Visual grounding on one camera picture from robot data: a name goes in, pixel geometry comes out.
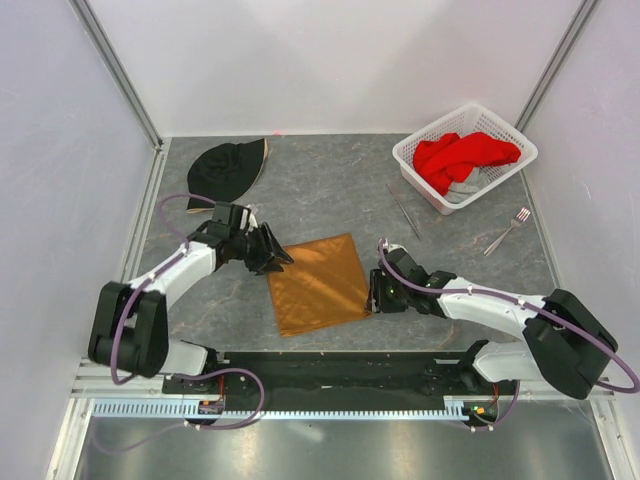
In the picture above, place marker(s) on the red cloth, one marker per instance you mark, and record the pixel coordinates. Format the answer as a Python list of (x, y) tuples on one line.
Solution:
[(452, 158)]

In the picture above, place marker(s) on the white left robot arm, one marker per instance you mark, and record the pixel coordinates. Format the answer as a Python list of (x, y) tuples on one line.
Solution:
[(130, 330)]

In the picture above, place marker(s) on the silver fork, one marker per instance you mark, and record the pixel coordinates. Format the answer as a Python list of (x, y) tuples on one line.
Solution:
[(515, 222)]

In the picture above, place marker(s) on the slotted cable duct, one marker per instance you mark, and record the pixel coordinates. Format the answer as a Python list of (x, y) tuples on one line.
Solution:
[(447, 410)]

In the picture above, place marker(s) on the aluminium frame post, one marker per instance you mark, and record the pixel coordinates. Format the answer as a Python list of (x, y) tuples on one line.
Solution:
[(569, 39), (103, 45)]

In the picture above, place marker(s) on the aluminium front rail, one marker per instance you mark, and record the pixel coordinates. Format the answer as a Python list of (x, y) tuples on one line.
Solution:
[(92, 376)]

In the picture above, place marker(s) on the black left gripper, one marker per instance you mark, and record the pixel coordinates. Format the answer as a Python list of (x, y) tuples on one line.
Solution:
[(267, 246)]

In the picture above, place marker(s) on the grey cloth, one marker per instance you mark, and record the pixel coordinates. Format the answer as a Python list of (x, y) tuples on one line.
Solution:
[(474, 183)]

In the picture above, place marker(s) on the white plastic basket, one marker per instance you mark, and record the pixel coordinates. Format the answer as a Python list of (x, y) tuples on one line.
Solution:
[(465, 120)]

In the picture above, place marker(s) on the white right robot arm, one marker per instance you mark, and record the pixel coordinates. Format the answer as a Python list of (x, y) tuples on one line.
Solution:
[(556, 338)]

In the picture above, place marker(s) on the silver knife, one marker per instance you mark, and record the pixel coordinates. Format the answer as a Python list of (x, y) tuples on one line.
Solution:
[(404, 212)]

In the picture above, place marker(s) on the left aluminium frame post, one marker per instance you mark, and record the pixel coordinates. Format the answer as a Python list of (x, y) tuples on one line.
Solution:
[(103, 45)]

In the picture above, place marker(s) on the orange cloth napkin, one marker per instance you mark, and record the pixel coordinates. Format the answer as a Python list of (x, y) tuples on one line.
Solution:
[(324, 287)]

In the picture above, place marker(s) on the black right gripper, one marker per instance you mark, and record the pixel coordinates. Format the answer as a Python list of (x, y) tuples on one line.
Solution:
[(377, 301)]

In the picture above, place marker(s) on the black bucket hat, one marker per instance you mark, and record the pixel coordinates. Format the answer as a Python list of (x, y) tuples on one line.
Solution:
[(225, 173)]

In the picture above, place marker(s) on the right aluminium frame post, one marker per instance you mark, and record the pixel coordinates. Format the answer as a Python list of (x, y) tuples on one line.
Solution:
[(569, 39)]

